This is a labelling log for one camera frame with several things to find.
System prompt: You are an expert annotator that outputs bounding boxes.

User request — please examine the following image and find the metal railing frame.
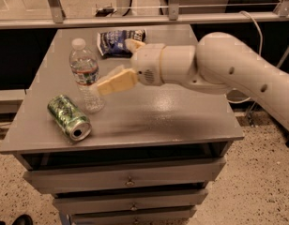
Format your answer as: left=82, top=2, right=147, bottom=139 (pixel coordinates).
left=0, top=0, right=289, bottom=29

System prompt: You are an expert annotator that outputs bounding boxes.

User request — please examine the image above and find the bottom grey drawer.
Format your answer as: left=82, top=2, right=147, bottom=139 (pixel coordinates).
left=71, top=206, right=196, bottom=225

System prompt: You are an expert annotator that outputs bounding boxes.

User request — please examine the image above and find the small black floor device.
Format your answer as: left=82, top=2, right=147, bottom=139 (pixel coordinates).
left=95, top=6, right=116, bottom=17

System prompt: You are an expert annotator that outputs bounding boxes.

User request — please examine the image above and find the top grey drawer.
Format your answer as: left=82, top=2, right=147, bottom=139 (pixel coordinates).
left=23, top=157, right=226, bottom=194

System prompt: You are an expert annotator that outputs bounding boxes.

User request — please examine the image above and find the clear plastic water bottle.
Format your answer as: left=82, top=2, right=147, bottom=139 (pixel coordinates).
left=69, top=38, right=104, bottom=113

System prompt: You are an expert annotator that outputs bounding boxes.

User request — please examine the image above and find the blue chip bag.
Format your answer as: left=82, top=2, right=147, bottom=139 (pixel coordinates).
left=97, top=29, right=146, bottom=57

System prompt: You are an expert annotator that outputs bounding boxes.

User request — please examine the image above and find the middle grey drawer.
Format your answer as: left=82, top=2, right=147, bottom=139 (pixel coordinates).
left=53, top=189, right=208, bottom=215

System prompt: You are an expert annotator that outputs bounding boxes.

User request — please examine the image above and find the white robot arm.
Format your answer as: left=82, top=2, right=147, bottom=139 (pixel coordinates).
left=92, top=32, right=289, bottom=131

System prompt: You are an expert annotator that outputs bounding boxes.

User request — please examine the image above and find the grey drawer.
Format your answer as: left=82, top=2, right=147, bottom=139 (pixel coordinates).
left=71, top=206, right=196, bottom=225
left=23, top=157, right=226, bottom=194
left=53, top=189, right=208, bottom=215

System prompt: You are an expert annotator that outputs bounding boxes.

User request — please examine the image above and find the green soda can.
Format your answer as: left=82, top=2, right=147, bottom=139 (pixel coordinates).
left=47, top=95, right=92, bottom=142

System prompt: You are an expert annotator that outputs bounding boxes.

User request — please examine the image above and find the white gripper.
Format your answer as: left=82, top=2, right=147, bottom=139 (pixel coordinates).
left=89, top=38, right=165, bottom=96

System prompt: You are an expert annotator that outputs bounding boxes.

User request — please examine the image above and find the black shoe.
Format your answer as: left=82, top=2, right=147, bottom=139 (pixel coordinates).
left=12, top=214, right=33, bottom=225

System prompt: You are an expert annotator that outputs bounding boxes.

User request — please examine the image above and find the white cable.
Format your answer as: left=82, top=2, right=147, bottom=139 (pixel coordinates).
left=226, top=10, right=265, bottom=105

